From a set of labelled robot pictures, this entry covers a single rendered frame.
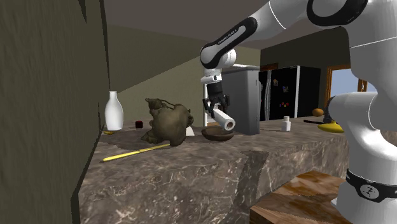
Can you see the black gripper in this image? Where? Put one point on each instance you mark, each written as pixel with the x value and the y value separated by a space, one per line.
pixel 215 90

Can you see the white cylinder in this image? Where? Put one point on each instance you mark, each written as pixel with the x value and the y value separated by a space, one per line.
pixel 225 120

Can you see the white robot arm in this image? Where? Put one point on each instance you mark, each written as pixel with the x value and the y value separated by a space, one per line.
pixel 369 77

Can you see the grey appliance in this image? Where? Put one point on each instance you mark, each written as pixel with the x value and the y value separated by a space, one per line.
pixel 245 102

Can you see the brown bowl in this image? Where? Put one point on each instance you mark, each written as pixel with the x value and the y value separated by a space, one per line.
pixel 217 135

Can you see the white flat block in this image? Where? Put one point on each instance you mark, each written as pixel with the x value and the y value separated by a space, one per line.
pixel 189 131

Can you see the olive brown figure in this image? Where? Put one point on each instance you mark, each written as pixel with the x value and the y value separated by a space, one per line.
pixel 169 124

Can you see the black refrigerator with magnets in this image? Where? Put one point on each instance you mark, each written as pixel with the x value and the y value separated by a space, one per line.
pixel 283 93

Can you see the small white bottle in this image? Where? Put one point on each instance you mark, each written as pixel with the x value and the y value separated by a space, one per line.
pixel 286 124

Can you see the dark red cup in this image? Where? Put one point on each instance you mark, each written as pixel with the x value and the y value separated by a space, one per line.
pixel 139 124

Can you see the black flat stick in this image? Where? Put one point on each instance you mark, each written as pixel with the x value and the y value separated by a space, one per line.
pixel 312 121

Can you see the yellow stick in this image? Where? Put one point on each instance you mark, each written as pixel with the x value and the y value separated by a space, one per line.
pixel 133 153

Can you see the orange ball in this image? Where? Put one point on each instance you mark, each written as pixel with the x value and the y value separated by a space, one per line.
pixel 317 112

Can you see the white vase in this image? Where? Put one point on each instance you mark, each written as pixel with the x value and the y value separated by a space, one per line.
pixel 114 114

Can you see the small yellow curved thing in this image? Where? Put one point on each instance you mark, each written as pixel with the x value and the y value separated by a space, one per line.
pixel 108 132

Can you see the yellow rounded thing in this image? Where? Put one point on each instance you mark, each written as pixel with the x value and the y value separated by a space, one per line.
pixel 332 127

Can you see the wooden framed window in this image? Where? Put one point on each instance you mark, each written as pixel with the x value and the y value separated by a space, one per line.
pixel 342 82

